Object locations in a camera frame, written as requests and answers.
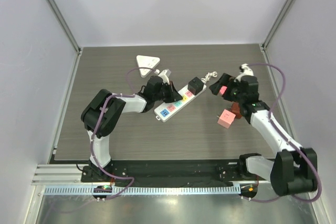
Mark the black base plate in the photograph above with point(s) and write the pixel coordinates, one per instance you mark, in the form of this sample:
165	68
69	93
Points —
163	171

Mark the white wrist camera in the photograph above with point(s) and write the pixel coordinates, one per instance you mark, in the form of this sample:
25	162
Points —
164	75
244	70

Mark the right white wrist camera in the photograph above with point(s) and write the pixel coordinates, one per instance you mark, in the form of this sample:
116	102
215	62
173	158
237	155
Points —
244	70

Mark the right aluminium frame post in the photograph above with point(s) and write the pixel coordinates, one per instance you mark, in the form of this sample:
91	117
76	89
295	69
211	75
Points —
278	21

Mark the red fish cube plug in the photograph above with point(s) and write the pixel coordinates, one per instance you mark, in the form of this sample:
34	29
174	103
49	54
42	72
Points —
236	110

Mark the left aluminium frame post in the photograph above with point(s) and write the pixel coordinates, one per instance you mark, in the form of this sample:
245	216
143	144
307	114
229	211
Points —
60	19

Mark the white power strip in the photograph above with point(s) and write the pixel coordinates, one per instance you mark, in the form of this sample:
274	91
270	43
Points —
165	111

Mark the small pink cube plug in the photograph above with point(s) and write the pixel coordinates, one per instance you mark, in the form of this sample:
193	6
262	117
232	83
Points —
223	90

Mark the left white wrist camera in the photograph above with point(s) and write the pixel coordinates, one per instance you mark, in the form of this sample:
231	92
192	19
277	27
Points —
164	75

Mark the aluminium frame post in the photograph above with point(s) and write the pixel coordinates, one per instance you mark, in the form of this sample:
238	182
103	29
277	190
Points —
60	19
278	21

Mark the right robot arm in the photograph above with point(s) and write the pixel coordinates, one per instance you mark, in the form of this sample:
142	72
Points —
294	169

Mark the slotted cable duct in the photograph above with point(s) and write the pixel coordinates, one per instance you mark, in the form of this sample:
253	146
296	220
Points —
96	190

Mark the aluminium front rail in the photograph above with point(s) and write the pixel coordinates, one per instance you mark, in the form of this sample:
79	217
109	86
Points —
56	174

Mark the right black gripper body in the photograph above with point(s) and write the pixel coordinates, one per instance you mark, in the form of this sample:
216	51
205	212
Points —
227	85

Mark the white triangular socket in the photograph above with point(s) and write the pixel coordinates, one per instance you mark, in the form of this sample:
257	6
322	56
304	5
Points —
147	64

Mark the black cube plug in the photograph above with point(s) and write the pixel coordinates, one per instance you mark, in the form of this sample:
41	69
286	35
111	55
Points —
195	86

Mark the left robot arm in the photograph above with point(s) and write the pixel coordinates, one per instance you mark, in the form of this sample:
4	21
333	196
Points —
100	117

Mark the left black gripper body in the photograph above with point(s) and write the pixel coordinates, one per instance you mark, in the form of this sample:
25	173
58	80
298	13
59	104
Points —
165	94

